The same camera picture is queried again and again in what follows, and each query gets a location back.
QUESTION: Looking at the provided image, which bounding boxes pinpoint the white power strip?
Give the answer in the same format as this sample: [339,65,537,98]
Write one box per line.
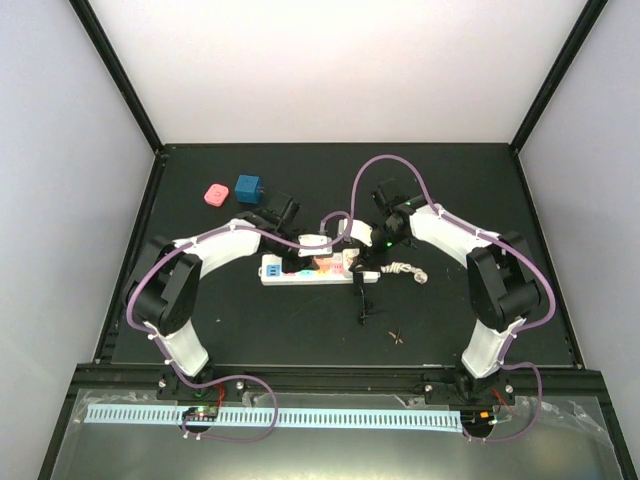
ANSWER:
[258,249,359,286]

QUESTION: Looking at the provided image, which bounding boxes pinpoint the blue cube plug adapter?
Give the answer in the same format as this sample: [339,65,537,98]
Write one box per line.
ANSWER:
[234,174,263,205]

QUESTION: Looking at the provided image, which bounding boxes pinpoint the pink plug adapter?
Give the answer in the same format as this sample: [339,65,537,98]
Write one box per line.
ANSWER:
[204,183,229,208]

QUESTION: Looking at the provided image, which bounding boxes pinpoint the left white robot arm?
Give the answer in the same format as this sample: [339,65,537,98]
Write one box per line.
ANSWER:
[122,194,311,399]

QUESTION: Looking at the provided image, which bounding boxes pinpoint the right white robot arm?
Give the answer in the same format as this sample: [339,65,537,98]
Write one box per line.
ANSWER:
[344,180,555,403]

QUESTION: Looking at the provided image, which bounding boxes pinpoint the yellow orange plug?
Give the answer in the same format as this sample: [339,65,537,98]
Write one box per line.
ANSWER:
[313,256,333,274]

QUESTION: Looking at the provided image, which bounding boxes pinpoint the small brown debris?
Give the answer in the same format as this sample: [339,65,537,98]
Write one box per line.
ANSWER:
[388,328,404,345]

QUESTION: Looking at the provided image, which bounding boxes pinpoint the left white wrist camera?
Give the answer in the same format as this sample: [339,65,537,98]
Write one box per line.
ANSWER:
[298,234,333,258]

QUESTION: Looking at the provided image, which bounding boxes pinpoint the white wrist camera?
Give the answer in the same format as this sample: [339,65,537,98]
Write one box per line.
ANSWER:
[337,219,373,247]
[298,234,333,258]

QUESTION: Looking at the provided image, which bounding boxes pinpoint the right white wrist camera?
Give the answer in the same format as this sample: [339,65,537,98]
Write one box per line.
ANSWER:
[337,219,373,247]

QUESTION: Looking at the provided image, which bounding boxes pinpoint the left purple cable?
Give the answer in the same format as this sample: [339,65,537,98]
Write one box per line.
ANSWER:
[124,209,351,443]

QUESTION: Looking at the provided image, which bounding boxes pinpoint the purple cable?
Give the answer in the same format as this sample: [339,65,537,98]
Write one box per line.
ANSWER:
[349,153,558,445]
[124,209,351,443]

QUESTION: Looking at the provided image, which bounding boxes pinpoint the white coiled power cord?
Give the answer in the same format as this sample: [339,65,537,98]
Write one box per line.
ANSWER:
[378,259,431,285]

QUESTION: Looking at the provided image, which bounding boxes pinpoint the black cable tie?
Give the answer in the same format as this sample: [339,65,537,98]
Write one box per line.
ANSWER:
[353,272,387,326]

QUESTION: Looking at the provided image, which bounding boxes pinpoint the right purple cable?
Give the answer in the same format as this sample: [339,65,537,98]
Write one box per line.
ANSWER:
[349,153,558,445]

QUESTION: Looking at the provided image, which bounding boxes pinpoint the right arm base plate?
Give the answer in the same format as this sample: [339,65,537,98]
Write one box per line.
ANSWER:
[421,370,515,407]

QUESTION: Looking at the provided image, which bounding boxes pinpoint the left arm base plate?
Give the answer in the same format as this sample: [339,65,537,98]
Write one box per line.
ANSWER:
[153,368,248,404]

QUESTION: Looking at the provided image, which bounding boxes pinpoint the light blue slotted cable duct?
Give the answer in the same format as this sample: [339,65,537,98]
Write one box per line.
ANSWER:
[84,404,463,433]

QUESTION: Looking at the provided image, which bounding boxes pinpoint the black aluminium front rail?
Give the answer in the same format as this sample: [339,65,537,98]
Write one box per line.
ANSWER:
[74,362,606,401]

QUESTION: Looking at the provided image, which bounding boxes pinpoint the right black frame post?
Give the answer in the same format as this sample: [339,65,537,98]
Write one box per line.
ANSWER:
[510,0,608,153]

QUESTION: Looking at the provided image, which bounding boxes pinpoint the black frame post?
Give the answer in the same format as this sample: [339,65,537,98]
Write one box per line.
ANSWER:
[69,0,163,153]
[510,0,608,153]

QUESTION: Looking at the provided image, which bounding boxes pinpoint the left black frame post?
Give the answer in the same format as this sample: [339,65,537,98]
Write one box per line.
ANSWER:
[69,0,163,153]

